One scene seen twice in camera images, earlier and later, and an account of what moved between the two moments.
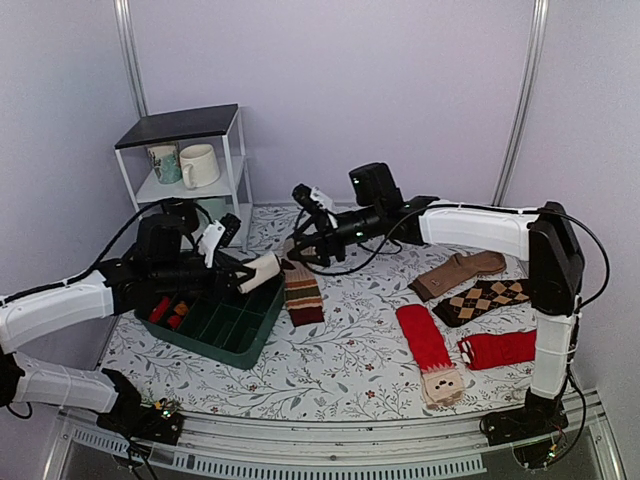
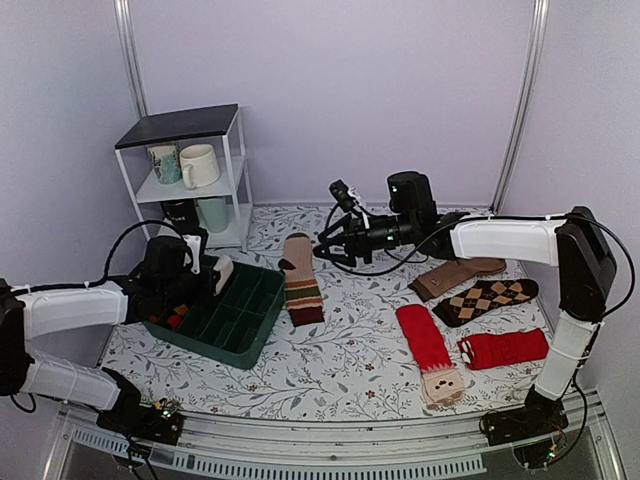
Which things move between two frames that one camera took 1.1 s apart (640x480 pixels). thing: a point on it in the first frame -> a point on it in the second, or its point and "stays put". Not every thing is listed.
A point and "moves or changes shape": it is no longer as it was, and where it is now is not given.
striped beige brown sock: (302, 295) stays put
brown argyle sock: (480, 299) stays put
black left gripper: (223, 273) -> (207, 293)
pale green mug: (216, 207) stays put
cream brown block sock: (266, 268) moves or changes shape
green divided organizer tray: (227, 324) stays put
